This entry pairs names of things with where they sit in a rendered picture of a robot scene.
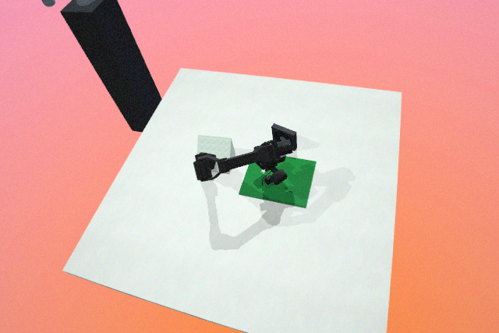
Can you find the green circuit board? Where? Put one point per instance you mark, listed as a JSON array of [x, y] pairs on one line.
[[295, 190]]

